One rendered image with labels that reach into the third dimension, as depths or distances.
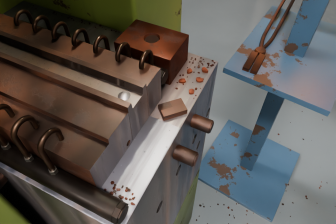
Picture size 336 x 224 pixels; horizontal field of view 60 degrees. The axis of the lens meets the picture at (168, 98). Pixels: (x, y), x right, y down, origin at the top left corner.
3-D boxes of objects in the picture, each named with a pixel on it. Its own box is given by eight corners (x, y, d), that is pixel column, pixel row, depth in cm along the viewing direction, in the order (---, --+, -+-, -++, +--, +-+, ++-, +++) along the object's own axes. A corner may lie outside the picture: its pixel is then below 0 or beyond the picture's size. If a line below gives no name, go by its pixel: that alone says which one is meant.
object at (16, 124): (52, 146, 45) (32, 111, 39) (33, 168, 43) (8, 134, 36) (47, 144, 45) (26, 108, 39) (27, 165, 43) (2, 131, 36)
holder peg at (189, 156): (198, 157, 52) (199, 149, 50) (192, 170, 51) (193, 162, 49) (178, 149, 54) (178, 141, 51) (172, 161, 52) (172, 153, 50)
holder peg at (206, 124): (213, 126, 57) (215, 118, 55) (208, 136, 55) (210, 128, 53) (194, 119, 58) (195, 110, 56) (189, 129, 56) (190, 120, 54)
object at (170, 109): (163, 121, 50) (163, 116, 50) (157, 108, 52) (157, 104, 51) (187, 113, 52) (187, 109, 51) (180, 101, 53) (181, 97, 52)
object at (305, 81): (357, 37, 97) (360, 32, 96) (327, 116, 75) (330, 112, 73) (270, 10, 108) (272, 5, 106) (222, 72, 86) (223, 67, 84)
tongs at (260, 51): (293, -19, 118) (294, -22, 117) (303, -16, 117) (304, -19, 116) (241, 70, 84) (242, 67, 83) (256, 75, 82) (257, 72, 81)
